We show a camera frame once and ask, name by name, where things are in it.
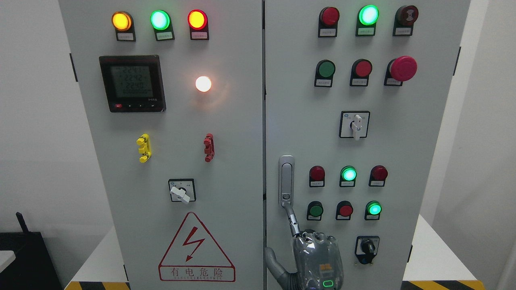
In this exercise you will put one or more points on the red electric warning sticker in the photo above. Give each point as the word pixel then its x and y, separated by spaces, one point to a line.
pixel 195 256

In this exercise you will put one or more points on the red push button lower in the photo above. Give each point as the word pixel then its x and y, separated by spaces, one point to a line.
pixel 344 211

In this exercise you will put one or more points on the grey right cabinet door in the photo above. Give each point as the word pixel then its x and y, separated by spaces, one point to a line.
pixel 303 121

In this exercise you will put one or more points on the white lit indicator light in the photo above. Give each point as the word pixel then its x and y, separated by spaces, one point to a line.
pixel 203 84

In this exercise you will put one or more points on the yellow indicator light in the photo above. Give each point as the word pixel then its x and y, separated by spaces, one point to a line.
pixel 124 26

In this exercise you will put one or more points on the green push button upper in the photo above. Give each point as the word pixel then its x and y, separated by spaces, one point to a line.
pixel 324 73

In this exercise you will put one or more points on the dark buzzer indicator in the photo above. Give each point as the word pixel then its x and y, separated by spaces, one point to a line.
pixel 405 18

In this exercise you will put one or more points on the dark red indicator middle right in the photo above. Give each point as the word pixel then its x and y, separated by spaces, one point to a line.
pixel 378 176

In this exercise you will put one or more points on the black digital power meter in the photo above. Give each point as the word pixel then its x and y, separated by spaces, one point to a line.
pixel 133 83

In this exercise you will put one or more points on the dark red indicator middle left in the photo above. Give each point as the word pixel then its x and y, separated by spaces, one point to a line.
pixel 316 177

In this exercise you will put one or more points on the red push button upper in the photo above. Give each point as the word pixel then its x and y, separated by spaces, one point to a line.
pixel 360 71

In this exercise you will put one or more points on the green indicator light top right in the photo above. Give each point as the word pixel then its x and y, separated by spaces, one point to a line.
pixel 366 21

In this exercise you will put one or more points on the green lit indicator middle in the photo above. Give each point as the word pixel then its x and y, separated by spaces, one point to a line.
pixel 347 176

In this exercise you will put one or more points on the red terminal connector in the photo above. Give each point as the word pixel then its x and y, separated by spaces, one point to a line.
pixel 209 147

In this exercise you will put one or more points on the grey cabinet door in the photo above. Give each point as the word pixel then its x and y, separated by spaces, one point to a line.
pixel 303 121
pixel 229 189

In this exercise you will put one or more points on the white selector switch left door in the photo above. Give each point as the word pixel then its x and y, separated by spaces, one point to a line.
pixel 182 190

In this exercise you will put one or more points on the green lit button lower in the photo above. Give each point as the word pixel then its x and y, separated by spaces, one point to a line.
pixel 373 210

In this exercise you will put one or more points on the red emergency stop button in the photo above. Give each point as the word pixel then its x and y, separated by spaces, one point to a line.
pixel 399 70

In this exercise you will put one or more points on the dark red indicator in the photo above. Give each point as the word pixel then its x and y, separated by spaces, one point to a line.
pixel 316 177
pixel 328 22
pixel 378 176

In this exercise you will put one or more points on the green push button lower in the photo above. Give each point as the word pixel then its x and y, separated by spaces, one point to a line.
pixel 315 211

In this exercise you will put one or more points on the black key selector switch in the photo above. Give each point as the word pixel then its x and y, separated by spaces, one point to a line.
pixel 366 249

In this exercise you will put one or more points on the red push button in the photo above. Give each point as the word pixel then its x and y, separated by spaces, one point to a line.
pixel 344 211
pixel 360 71

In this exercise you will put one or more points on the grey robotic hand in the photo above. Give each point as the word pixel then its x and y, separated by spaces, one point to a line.
pixel 317 259

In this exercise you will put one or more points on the green push button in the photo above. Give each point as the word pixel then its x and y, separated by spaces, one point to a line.
pixel 324 73
pixel 315 211

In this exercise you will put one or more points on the green indicator light top left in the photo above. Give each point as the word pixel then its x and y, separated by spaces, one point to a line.
pixel 162 25

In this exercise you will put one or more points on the white selector switch upper right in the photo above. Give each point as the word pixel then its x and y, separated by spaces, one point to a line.
pixel 354 124

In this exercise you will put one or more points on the green indicator light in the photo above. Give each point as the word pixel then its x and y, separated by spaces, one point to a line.
pixel 162 25
pixel 366 21

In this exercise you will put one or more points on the yellow terminal connector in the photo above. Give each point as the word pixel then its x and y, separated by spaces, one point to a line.
pixel 145 150

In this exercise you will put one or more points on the grey left cabinet door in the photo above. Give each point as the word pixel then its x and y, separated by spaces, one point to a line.
pixel 229 189

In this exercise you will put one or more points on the dark red indicator top right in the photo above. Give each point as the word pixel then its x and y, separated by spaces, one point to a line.
pixel 328 22

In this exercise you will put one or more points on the black box with antenna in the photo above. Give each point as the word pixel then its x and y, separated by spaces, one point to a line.
pixel 32 268

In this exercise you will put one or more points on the silver door handle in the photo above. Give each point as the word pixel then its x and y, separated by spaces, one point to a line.
pixel 286 167

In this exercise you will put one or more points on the red lit indicator light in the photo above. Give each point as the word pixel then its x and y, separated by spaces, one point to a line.
pixel 198 25

